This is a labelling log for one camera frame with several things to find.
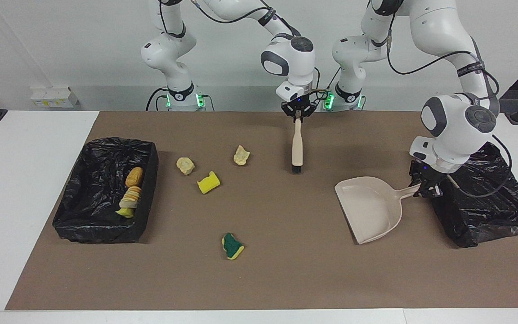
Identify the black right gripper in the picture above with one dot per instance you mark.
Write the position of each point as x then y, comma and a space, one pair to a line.
299, 107

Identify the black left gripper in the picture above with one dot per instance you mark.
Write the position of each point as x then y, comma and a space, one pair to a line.
427, 176

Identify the beige hand brush black bristles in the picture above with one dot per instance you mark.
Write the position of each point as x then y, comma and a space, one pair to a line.
297, 148

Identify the beige plastic dustpan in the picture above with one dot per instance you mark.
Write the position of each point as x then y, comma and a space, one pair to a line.
371, 207

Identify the beige sponge chunk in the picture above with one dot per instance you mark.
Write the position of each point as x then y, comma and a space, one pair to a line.
241, 155
131, 197
185, 165

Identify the large green yellow sponge piece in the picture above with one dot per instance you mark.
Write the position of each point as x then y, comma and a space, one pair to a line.
232, 246

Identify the orange brown sponge lump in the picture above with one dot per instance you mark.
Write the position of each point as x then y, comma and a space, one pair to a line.
134, 176

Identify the small green yellow sponge piece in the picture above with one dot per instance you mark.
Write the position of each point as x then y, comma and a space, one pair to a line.
125, 212

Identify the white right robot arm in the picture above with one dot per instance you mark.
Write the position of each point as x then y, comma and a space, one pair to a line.
292, 58

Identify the black bag lined bin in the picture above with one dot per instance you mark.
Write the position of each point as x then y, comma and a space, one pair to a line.
488, 211
92, 189

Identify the brown table mat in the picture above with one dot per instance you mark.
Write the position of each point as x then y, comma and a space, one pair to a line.
241, 279

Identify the white wall socket box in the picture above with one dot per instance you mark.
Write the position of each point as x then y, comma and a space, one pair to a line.
54, 97

